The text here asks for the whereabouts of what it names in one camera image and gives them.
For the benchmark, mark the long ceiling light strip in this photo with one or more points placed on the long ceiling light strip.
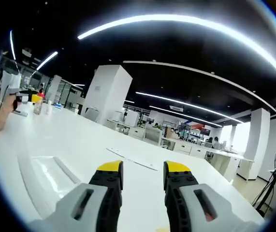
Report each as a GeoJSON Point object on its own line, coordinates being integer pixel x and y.
{"type": "Point", "coordinates": [176, 20]}

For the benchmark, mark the black tripod stand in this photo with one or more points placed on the black tripod stand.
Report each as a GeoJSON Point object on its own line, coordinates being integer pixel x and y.
{"type": "Point", "coordinates": [269, 188]}

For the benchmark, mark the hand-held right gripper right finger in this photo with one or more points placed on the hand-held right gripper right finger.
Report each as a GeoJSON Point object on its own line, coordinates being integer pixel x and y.
{"type": "Point", "coordinates": [200, 205]}

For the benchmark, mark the thin ceiling light strip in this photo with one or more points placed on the thin ceiling light strip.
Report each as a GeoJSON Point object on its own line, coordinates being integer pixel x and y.
{"type": "Point", "coordinates": [191, 106]}

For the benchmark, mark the clear plastic storage box lid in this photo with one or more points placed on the clear plastic storage box lid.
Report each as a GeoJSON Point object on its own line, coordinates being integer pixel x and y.
{"type": "Point", "coordinates": [46, 174]}

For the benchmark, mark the clear plastic cup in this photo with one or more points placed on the clear plastic cup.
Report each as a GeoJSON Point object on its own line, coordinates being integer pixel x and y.
{"type": "Point", "coordinates": [48, 109]}

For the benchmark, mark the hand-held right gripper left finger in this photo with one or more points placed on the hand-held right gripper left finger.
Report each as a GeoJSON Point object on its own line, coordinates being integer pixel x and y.
{"type": "Point", "coordinates": [84, 205]}

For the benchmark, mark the white square pillar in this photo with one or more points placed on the white square pillar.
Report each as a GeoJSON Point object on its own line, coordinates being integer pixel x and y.
{"type": "Point", "coordinates": [107, 94]}
{"type": "Point", "coordinates": [255, 142]}

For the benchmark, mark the short ceiling light strip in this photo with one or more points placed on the short ceiling light strip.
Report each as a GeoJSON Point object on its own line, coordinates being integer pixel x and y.
{"type": "Point", "coordinates": [47, 60]}

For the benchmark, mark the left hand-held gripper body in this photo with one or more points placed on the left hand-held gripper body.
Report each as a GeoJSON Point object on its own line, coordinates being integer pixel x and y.
{"type": "Point", "coordinates": [10, 81]}

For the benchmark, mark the white flat plastic strip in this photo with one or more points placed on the white flat plastic strip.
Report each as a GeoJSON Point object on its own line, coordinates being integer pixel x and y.
{"type": "Point", "coordinates": [137, 159]}

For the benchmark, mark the ceiling air conditioner unit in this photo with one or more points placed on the ceiling air conditioner unit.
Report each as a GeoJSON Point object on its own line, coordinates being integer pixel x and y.
{"type": "Point", "coordinates": [176, 108]}

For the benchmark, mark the row of white desks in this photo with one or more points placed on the row of white desks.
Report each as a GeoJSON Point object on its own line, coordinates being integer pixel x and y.
{"type": "Point", "coordinates": [200, 151]}

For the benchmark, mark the jar with yellow lid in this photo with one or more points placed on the jar with yellow lid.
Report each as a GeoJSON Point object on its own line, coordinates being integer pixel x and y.
{"type": "Point", "coordinates": [37, 104]}

